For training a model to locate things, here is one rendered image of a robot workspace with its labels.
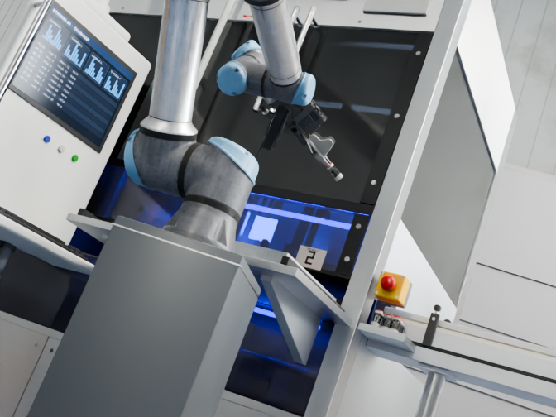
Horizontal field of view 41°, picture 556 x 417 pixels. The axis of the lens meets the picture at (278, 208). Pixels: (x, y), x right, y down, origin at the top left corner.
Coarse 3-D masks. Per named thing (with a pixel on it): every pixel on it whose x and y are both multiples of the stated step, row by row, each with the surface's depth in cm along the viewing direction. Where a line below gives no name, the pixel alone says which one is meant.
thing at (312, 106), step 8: (272, 104) 183; (280, 104) 184; (288, 104) 186; (296, 104) 184; (312, 104) 182; (296, 112) 184; (304, 112) 181; (312, 112) 182; (320, 112) 187; (288, 120) 185; (296, 120) 182; (304, 120) 183; (312, 120) 182; (320, 120) 181; (296, 128) 183; (304, 128) 183; (312, 128) 183
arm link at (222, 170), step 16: (192, 144) 148; (208, 144) 148; (224, 144) 145; (192, 160) 145; (208, 160) 145; (224, 160) 144; (240, 160) 145; (192, 176) 145; (208, 176) 143; (224, 176) 143; (240, 176) 144; (192, 192) 144; (208, 192) 142; (224, 192) 142; (240, 192) 144; (240, 208) 145
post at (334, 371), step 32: (448, 0) 229; (448, 32) 224; (448, 64) 225; (416, 96) 219; (416, 128) 215; (416, 160) 215; (384, 192) 210; (384, 224) 206; (384, 256) 206; (352, 288) 202; (352, 320) 198; (352, 352) 198; (320, 384) 194; (320, 416) 190
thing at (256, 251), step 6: (240, 246) 176; (246, 246) 175; (252, 246) 175; (258, 246) 174; (240, 252) 175; (246, 252) 175; (252, 252) 174; (258, 252) 173; (264, 252) 173; (270, 252) 172; (276, 252) 171; (282, 252) 171; (258, 258) 173; (264, 258) 172; (270, 258) 171; (276, 258) 171; (312, 276) 183; (318, 282) 187; (324, 288) 191; (330, 294) 194
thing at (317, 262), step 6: (300, 246) 213; (300, 252) 212; (306, 252) 212; (318, 252) 210; (324, 252) 209; (300, 258) 212; (318, 258) 209; (300, 264) 211; (306, 264) 210; (312, 264) 209; (318, 264) 209; (318, 270) 208
